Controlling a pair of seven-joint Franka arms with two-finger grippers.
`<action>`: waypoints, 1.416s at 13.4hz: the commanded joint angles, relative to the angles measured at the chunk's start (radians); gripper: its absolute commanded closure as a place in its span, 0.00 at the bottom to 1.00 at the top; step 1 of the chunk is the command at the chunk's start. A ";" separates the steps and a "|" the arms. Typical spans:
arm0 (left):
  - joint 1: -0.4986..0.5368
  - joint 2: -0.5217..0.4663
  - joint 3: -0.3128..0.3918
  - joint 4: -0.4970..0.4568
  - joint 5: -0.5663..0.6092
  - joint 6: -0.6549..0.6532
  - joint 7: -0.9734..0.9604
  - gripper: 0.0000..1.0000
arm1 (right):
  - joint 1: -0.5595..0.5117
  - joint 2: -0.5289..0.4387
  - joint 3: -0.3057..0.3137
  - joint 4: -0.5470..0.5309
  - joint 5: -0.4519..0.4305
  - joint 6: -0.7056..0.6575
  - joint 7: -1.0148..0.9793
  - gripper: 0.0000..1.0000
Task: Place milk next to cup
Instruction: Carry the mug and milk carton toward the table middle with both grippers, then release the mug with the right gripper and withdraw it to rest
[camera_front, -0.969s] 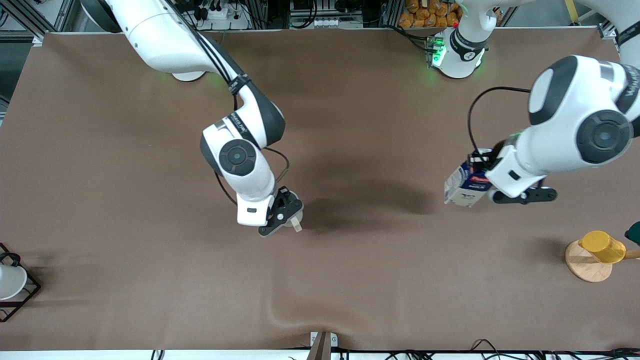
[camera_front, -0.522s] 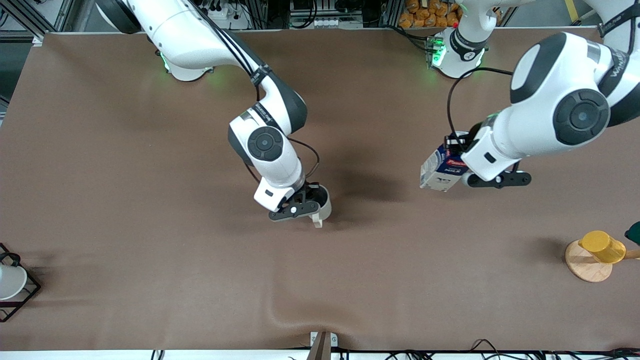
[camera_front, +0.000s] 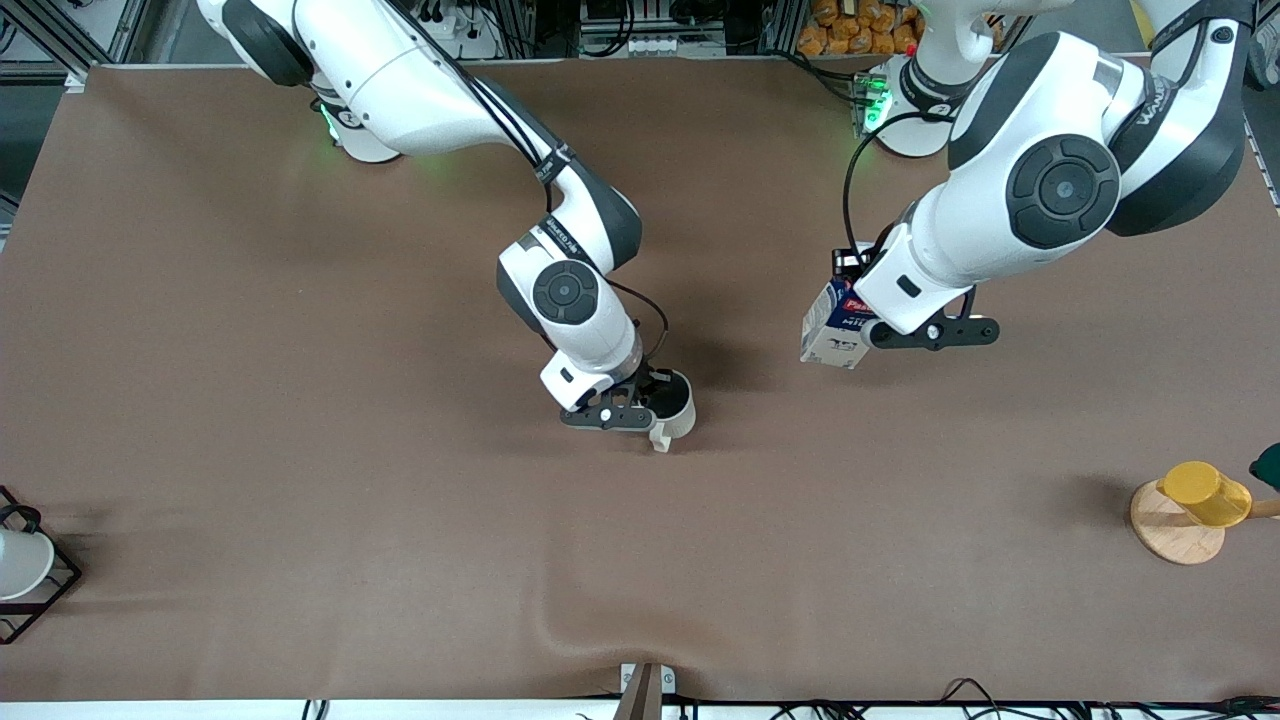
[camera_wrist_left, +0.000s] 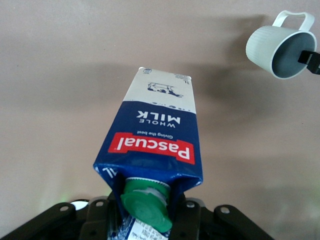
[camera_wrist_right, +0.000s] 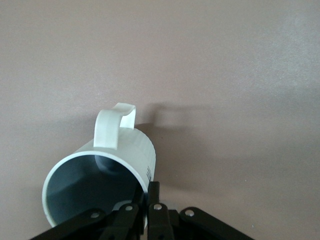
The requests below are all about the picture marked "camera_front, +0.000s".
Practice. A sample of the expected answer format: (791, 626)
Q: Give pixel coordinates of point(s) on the white mug grey inside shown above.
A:
(680, 415)

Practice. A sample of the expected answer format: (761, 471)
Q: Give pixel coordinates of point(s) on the dark green object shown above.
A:
(1268, 467)

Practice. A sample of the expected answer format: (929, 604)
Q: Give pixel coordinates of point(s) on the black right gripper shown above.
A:
(659, 384)

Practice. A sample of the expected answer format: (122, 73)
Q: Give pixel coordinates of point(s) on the orange snack bags pile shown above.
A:
(850, 30)

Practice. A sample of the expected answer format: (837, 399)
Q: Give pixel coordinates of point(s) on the round wooden cup stand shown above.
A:
(1170, 535)

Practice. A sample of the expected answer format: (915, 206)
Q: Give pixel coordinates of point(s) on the white bowl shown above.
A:
(20, 565)

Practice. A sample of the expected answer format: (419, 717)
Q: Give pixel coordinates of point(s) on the metal table clamp bracket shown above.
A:
(645, 690)

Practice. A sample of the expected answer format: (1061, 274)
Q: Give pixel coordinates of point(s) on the white power strip with plugs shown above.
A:
(455, 25)

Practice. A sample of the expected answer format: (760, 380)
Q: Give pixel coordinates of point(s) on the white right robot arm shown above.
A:
(400, 80)

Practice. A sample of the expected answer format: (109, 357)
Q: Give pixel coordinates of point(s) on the blue white milk carton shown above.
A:
(830, 335)

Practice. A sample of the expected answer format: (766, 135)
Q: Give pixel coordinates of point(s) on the yellow plastic cup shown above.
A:
(1205, 495)

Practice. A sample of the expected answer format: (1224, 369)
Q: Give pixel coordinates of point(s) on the brown table cloth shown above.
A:
(300, 400)

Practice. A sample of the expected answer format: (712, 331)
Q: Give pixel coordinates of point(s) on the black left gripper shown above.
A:
(848, 263)

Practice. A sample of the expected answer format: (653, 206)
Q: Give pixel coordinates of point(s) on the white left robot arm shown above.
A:
(1060, 190)

